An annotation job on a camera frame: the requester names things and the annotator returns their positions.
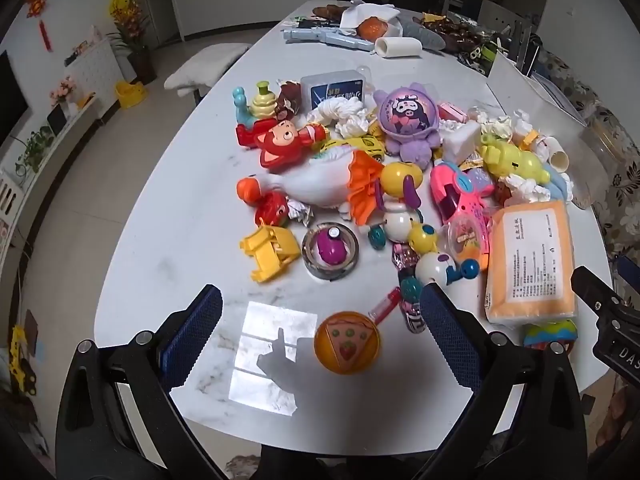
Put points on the teal wheel toy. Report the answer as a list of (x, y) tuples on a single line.
[(411, 300)]

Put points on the green potted plant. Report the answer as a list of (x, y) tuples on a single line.
[(35, 145)]

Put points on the yellow toy stool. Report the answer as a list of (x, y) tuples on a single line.
[(270, 252)]

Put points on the purple plush toy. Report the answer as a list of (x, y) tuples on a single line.
[(407, 120)]

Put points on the grey plush shark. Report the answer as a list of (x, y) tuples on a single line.
[(420, 31)]

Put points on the long white console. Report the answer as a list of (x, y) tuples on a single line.
[(30, 185)]

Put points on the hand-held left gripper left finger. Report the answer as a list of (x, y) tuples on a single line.
[(192, 332)]

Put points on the pink flower pot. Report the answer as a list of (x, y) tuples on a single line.
[(64, 92)]

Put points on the red fox toy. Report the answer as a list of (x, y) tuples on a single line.
[(275, 145)]

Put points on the white ball robot toy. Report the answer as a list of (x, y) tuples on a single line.
[(397, 221)]

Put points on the dark snack pile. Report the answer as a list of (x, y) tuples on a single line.
[(452, 32)]

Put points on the light blue plush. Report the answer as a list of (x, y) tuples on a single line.
[(559, 186)]

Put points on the yellow toy truck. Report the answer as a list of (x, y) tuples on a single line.
[(20, 360)]

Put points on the brown snack pile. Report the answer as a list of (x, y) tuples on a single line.
[(330, 10)]

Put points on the yellow toy car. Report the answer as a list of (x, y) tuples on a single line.
[(362, 147)]

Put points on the yellow white ball toy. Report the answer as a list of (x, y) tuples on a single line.
[(424, 239)]

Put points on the purple ball toy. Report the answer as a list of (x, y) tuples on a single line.
[(330, 250)]

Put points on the small pink box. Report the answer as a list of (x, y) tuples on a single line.
[(452, 112)]

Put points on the red crab toy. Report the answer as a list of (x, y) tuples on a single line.
[(271, 210)]

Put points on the pink candy wrapper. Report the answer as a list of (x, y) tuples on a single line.
[(405, 256)]

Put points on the orange pizza capsule toy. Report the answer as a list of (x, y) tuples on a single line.
[(347, 342)]

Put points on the floral sofa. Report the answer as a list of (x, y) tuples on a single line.
[(617, 170)]

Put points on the clear plastic container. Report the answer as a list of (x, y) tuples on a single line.
[(597, 160)]

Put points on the white paper wrapper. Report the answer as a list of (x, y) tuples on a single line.
[(370, 10)]

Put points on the blue card box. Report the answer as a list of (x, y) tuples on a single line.
[(332, 91)]

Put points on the light blue toy gun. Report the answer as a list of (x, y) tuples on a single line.
[(325, 37)]

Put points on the orange tissue pack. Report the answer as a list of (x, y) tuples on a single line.
[(530, 260)]

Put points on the yellow green dinosaur toy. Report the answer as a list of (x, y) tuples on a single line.
[(515, 162)]

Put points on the clear orange capsule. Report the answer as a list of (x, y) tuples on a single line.
[(467, 240)]

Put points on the pink toy gun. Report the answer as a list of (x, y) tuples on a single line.
[(457, 195)]

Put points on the orange fruit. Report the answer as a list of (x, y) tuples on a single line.
[(374, 27)]

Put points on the white paper roll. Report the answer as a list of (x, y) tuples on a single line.
[(397, 46)]

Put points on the colourful striped egg toy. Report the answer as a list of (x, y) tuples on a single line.
[(550, 335)]

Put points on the white paper tube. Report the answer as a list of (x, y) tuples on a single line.
[(556, 154)]

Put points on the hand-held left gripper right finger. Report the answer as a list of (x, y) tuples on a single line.
[(450, 335)]

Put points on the white cushioned bench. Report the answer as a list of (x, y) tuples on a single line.
[(205, 67)]

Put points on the crumpled grey paper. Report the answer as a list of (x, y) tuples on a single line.
[(300, 211)]

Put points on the pink red tube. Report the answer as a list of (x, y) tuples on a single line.
[(385, 305)]

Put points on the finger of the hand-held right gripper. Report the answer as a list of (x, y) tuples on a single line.
[(630, 267), (595, 290)]

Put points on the yellow flowers in vase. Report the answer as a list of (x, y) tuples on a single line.
[(127, 25)]

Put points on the black television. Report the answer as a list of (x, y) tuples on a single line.
[(10, 97)]

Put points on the red knot wall ornament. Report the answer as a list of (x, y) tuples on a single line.
[(40, 10)]

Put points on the teal snail toy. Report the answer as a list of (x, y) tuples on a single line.
[(255, 105)]

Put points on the yellow egg toy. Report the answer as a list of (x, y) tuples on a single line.
[(397, 177)]

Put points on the white teal ball toy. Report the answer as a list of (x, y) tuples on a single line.
[(440, 269)]

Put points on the white goose toy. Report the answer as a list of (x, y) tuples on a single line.
[(315, 182)]

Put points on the brown figure toy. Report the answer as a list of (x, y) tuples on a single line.
[(290, 100)]

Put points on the white crumpled tissue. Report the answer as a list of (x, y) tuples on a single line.
[(500, 124), (522, 189), (342, 112)]

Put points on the white slatted cabinet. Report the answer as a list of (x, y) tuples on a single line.
[(95, 75)]

